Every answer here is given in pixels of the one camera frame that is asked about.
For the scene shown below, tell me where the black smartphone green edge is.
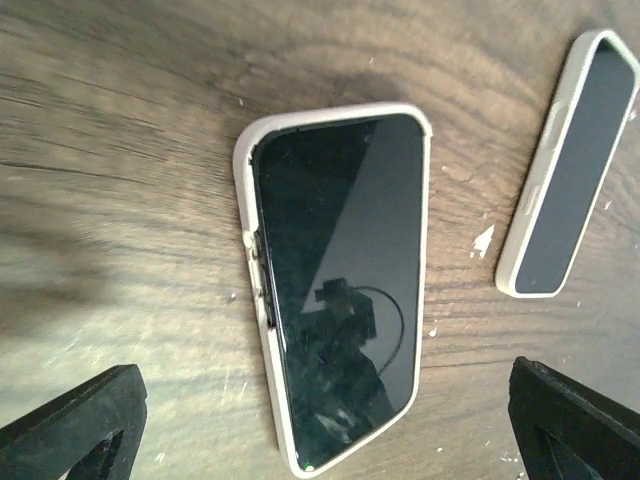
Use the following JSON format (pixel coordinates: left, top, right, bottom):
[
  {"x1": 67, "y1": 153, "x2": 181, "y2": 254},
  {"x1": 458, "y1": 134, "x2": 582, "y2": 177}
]
[{"x1": 515, "y1": 40, "x2": 635, "y2": 294}]

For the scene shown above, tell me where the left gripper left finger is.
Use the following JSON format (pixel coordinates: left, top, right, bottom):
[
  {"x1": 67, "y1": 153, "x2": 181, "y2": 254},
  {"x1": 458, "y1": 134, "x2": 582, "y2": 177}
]
[{"x1": 1, "y1": 364, "x2": 147, "y2": 479}]

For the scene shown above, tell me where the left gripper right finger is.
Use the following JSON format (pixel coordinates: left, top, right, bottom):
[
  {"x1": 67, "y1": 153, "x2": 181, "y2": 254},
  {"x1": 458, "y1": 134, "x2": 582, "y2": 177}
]
[{"x1": 508, "y1": 356, "x2": 639, "y2": 479}]

